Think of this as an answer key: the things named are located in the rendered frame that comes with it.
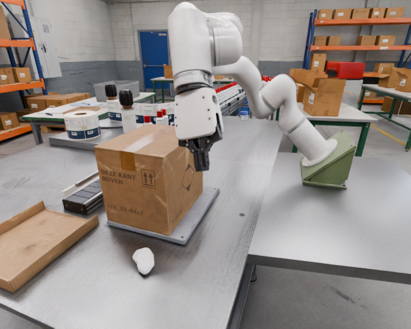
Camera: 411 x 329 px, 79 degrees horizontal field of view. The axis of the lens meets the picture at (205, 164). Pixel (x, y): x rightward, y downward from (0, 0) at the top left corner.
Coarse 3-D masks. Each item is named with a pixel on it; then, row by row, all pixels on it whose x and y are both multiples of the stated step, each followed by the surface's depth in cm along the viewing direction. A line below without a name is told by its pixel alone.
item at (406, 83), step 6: (402, 72) 452; (408, 72) 450; (402, 78) 441; (408, 78) 424; (396, 84) 459; (402, 84) 439; (408, 84) 428; (396, 90) 457; (402, 90) 438; (408, 90) 431
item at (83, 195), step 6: (96, 180) 107; (90, 186) 103; (96, 186) 102; (78, 192) 98; (84, 192) 98; (90, 192) 98; (96, 192) 98; (66, 198) 94; (72, 198) 94; (78, 198) 94; (84, 198) 94
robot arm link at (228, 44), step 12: (216, 24) 59; (228, 24) 54; (216, 36) 51; (228, 36) 51; (240, 36) 52; (216, 48) 51; (228, 48) 51; (240, 48) 52; (216, 60) 53; (228, 60) 53
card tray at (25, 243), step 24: (24, 216) 88; (48, 216) 91; (72, 216) 91; (96, 216) 86; (0, 240) 79; (24, 240) 79; (48, 240) 79; (72, 240) 78; (0, 264) 70; (24, 264) 70
